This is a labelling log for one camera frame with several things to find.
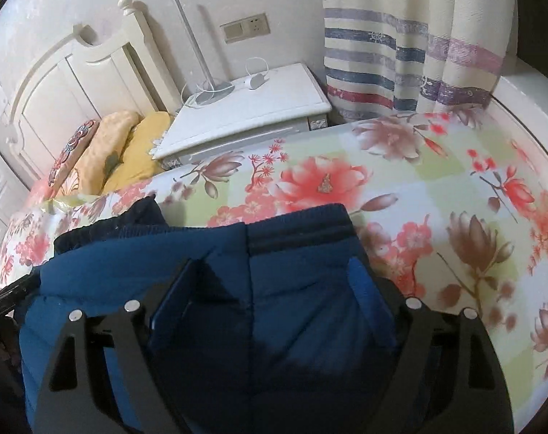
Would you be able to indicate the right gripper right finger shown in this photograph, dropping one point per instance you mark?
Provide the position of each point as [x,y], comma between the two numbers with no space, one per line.
[440,371]

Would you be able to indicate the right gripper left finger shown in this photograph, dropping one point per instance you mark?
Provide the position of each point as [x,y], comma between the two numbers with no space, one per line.
[76,394]

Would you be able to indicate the patterned red pillow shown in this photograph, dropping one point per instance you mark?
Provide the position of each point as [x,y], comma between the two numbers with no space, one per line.
[71,152]

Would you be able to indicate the floral bed sheet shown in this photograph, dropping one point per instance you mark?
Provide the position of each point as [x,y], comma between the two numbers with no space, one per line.
[453,209]

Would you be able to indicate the yellow blanket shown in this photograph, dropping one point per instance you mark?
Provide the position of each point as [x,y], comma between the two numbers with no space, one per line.
[119,153]

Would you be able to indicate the white wooden headboard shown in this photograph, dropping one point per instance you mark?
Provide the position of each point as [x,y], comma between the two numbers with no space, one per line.
[75,81]

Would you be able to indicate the white bedside table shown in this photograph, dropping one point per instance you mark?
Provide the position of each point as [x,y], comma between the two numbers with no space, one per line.
[288,102]

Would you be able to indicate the striped sailboat curtain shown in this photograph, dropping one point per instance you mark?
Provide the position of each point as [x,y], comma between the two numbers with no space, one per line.
[386,57]

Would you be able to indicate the beige wall socket plate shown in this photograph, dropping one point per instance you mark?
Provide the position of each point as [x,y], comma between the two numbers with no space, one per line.
[245,28]

